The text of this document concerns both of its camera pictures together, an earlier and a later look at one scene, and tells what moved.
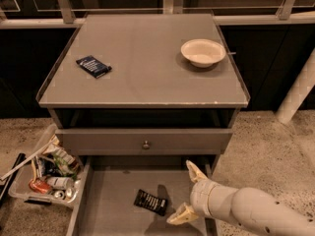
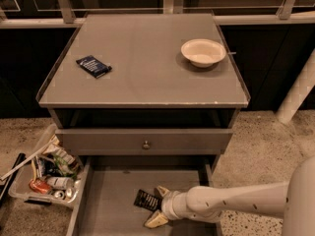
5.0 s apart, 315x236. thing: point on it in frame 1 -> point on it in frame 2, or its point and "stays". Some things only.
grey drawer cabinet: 157,88 stays
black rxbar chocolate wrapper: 147,200 stays
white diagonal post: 298,89 stays
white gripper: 198,197 -> 169,205
